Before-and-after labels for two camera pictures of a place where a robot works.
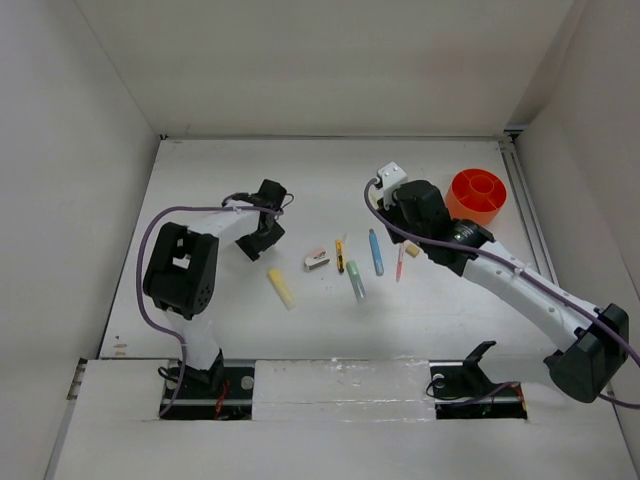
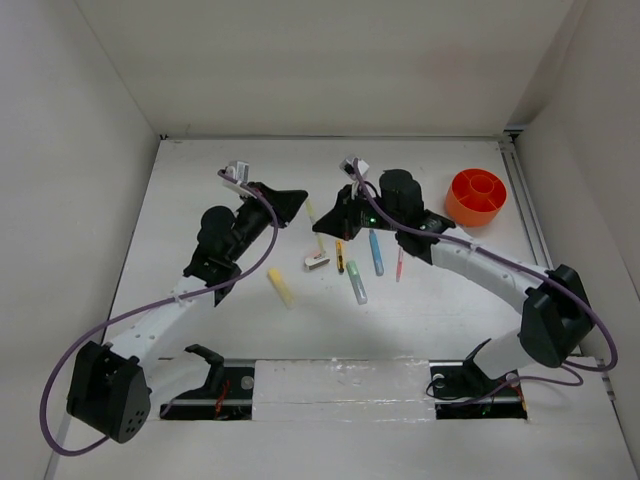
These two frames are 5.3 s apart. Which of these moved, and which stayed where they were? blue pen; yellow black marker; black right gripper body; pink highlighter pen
Moved: black right gripper body
Stayed: pink highlighter pen; yellow black marker; blue pen
